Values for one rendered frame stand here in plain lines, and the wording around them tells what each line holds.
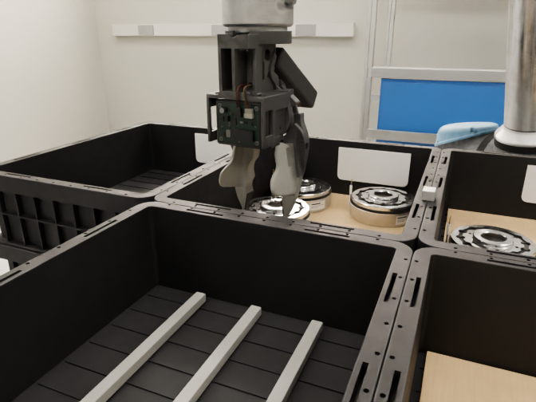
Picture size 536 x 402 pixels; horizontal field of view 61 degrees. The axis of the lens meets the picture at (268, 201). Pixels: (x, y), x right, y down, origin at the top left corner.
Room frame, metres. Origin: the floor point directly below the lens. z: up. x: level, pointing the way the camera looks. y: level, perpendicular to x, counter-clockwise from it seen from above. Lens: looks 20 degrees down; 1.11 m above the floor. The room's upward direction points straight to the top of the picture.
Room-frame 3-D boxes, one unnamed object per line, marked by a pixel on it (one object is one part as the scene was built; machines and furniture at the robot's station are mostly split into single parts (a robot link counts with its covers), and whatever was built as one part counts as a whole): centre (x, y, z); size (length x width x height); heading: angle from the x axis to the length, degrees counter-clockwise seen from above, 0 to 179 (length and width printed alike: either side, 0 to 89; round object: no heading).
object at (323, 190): (0.75, -0.06, 0.86); 0.10 x 0.10 x 0.01
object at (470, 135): (0.93, -0.42, 0.87); 0.13 x 0.12 x 0.14; 32
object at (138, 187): (0.74, 0.20, 0.87); 0.40 x 0.30 x 0.11; 157
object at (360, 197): (0.69, -0.19, 0.86); 0.10 x 0.10 x 0.01
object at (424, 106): (2.32, -0.93, 0.60); 0.72 x 0.03 x 0.56; 68
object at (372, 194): (0.69, -0.19, 0.86); 0.05 x 0.05 x 0.01
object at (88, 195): (0.74, 0.20, 0.92); 0.40 x 0.30 x 0.02; 157
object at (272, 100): (0.51, 0.01, 1.05); 0.09 x 0.08 x 0.12; 151
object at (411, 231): (0.62, -0.08, 0.92); 0.40 x 0.30 x 0.02; 157
